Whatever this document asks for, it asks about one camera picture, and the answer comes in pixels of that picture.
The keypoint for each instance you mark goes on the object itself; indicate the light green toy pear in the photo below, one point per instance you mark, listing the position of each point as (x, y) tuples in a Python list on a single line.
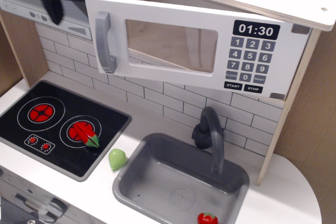
[(117, 159)]

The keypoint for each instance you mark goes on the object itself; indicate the red toy strawberry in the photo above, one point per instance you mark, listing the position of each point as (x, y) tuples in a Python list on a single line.
[(207, 218)]

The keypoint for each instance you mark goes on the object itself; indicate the white toy microwave door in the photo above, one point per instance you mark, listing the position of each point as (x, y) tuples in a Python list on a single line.
[(201, 47)]

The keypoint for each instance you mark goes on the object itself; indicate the grey microwave door handle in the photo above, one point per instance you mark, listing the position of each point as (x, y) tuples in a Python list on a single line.
[(107, 61)]

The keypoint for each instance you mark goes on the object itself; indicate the dark grey toy faucet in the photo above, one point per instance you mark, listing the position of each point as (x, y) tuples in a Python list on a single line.
[(208, 133)]

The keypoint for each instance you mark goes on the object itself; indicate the wooden panel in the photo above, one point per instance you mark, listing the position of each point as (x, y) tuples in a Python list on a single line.
[(295, 85), (24, 40)]

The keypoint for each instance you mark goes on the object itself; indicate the grey toy sink basin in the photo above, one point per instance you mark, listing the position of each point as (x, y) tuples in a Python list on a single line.
[(171, 181)]

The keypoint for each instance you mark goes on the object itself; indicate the red toy chili pepper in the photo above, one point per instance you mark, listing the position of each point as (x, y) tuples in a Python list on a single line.
[(86, 134)]

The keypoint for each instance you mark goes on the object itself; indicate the black toy stovetop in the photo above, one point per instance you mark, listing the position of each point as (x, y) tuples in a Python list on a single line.
[(39, 125)]

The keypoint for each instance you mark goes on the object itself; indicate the wooden left side panel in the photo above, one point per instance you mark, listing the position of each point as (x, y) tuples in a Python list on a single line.
[(24, 40)]

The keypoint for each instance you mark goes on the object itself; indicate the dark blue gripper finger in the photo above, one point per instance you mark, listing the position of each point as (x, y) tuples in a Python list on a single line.
[(54, 9)]

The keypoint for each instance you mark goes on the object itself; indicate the wooden right side panel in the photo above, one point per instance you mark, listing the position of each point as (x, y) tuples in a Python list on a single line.
[(295, 85)]

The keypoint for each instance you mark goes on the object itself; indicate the grey toy range hood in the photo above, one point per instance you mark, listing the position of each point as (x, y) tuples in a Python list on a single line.
[(75, 20)]

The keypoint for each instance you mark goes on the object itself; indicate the grey oven door handle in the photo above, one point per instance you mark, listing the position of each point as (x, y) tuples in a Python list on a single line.
[(48, 213)]

